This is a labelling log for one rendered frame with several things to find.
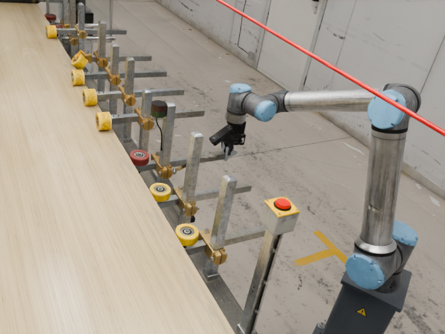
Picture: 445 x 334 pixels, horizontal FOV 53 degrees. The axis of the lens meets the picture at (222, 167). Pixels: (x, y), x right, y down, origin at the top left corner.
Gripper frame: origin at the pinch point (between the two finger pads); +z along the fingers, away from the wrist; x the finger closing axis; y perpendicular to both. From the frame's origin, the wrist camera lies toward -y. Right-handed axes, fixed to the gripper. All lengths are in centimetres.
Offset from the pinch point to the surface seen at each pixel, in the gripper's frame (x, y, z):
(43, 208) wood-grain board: -25, -84, -9
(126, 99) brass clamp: 42, -35, -13
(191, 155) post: -30, -34, -25
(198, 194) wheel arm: -26.1, -25.8, -3.1
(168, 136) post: -5.9, -32.2, -19.4
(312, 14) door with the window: 226, 225, -6
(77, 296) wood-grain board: -65, -81, -8
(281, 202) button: -80, -32, -41
